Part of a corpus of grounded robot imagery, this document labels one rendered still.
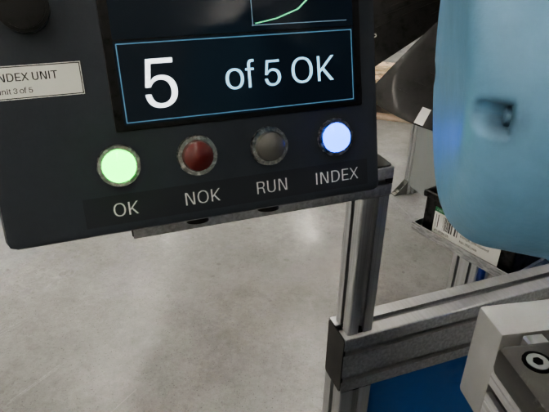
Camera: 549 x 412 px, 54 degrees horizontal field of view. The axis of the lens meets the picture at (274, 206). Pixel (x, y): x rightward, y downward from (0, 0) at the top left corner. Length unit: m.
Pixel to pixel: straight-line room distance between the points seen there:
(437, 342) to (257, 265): 1.56
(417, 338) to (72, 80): 0.46
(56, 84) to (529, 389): 0.31
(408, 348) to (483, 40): 0.52
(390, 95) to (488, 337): 0.64
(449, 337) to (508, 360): 0.34
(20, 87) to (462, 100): 0.25
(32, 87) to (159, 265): 1.89
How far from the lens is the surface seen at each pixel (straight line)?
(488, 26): 0.17
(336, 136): 0.38
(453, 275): 1.52
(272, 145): 0.36
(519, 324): 0.44
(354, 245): 0.53
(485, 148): 0.17
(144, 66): 0.35
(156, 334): 1.90
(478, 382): 0.47
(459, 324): 0.68
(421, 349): 0.67
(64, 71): 0.35
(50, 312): 2.09
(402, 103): 1.00
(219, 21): 0.36
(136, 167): 0.35
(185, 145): 0.35
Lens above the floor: 1.26
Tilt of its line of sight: 29 degrees down
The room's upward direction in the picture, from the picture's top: 1 degrees clockwise
